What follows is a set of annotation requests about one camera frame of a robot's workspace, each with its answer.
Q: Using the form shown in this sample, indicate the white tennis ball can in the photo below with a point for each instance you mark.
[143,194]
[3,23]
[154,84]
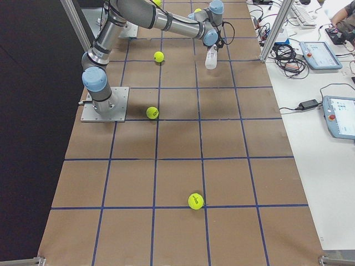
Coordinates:
[211,58]

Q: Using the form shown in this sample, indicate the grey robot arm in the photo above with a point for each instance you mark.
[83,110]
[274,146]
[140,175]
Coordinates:
[122,19]

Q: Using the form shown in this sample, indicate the far right tennis ball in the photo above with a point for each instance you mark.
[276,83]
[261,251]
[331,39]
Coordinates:
[152,113]

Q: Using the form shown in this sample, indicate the near right tennis ball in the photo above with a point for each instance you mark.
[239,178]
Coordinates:
[195,201]

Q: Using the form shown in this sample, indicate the centre tennis ball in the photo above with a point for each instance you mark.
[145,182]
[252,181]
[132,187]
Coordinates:
[159,57]

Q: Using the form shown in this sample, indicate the black power adapter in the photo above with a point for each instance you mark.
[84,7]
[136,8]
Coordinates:
[309,104]

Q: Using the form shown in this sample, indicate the upper teach pendant tablet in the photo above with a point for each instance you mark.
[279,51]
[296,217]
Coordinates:
[320,56]

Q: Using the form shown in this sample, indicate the teach pendant tablet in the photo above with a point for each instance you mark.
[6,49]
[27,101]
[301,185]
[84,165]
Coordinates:
[320,56]
[339,116]

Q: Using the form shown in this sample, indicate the lower teach pendant tablet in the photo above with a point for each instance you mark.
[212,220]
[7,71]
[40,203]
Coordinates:
[339,116]

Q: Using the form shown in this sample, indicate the white keyboard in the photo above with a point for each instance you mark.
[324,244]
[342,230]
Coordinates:
[305,21]

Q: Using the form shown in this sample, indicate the seated person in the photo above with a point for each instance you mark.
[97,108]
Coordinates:
[343,20]

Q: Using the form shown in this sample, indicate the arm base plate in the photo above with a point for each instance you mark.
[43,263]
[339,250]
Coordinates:
[111,110]

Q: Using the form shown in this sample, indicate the left aluminium frame column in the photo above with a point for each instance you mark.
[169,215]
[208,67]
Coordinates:
[76,22]

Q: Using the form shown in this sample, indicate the tall aluminium frame column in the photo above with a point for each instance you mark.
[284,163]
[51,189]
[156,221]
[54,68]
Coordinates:
[277,25]

